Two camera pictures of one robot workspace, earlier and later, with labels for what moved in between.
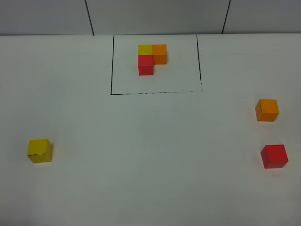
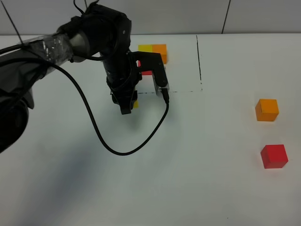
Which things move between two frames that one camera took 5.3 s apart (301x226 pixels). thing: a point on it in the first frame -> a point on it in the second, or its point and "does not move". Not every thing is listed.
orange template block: [159, 53] does not move
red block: [274, 156] does not move
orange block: [266, 110] does not move
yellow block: [40, 150] -> [136, 104]
